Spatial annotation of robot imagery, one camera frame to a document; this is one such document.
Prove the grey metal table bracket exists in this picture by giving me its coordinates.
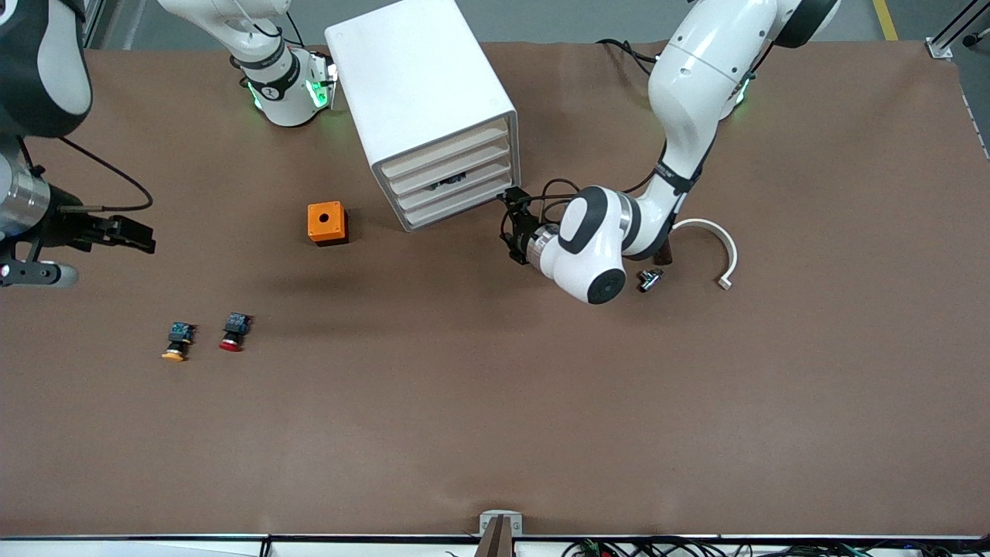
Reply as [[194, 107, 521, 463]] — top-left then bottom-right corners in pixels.
[[479, 511, 524, 537]]

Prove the red push button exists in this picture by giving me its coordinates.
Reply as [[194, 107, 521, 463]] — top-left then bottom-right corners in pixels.
[[218, 312, 253, 354]]

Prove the brown wedge post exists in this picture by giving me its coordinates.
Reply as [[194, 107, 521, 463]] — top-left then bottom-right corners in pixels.
[[473, 516, 515, 557]]

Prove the orange box with hole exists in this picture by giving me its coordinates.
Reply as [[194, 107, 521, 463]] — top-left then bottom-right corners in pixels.
[[307, 201, 350, 247]]

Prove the yellow push button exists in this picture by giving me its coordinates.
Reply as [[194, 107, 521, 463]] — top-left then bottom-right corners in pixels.
[[161, 322, 196, 363]]

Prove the black cable bundle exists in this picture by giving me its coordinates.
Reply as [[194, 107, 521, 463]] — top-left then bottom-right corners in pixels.
[[561, 538, 990, 557]]

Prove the aluminium frame profile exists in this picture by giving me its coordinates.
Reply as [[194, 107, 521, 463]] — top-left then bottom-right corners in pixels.
[[80, 0, 106, 50], [925, 0, 990, 60]]

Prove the black arm base cable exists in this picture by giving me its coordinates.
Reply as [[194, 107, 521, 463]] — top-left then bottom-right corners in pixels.
[[596, 38, 667, 78]]

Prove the white curved plastic arc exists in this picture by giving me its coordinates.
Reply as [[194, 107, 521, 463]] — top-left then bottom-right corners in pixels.
[[671, 218, 739, 291]]

